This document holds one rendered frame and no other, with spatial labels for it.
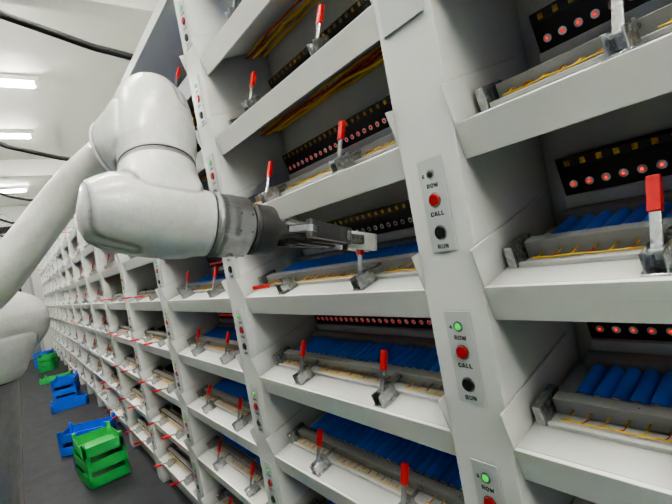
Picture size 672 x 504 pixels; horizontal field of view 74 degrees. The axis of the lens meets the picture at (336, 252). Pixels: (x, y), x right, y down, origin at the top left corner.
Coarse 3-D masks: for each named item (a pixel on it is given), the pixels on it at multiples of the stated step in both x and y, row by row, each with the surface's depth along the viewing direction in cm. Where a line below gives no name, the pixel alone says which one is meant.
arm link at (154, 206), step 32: (128, 160) 55; (160, 160) 55; (192, 160) 60; (96, 192) 50; (128, 192) 51; (160, 192) 53; (192, 192) 56; (96, 224) 50; (128, 224) 51; (160, 224) 52; (192, 224) 55; (160, 256) 56; (192, 256) 59
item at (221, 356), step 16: (208, 320) 175; (224, 320) 171; (192, 336) 170; (208, 336) 164; (224, 336) 154; (192, 352) 153; (208, 352) 150; (224, 352) 140; (208, 368) 143; (224, 368) 130; (240, 368) 122
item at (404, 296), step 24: (384, 240) 92; (264, 264) 114; (288, 264) 118; (240, 288) 110; (264, 288) 111; (312, 288) 90; (336, 288) 82; (384, 288) 70; (408, 288) 65; (264, 312) 105; (288, 312) 96; (312, 312) 88; (336, 312) 81; (360, 312) 76; (384, 312) 71; (408, 312) 66
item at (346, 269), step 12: (336, 264) 90; (348, 264) 86; (372, 264) 80; (384, 264) 78; (396, 264) 75; (408, 264) 73; (276, 276) 108; (300, 276) 100; (312, 276) 95; (324, 276) 93; (336, 276) 87; (348, 276) 84
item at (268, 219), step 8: (256, 208) 63; (264, 208) 63; (272, 208) 64; (256, 216) 62; (264, 216) 62; (272, 216) 63; (264, 224) 62; (272, 224) 62; (280, 224) 63; (288, 224) 64; (296, 224) 64; (256, 232) 62; (264, 232) 62; (272, 232) 62; (280, 232) 63; (288, 232) 64; (296, 232) 64; (256, 240) 62; (264, 240) 62; (272, 240) 63; (280, 240) 68; (256, 248) 62; (264, 248) 63; (272, 248) 64
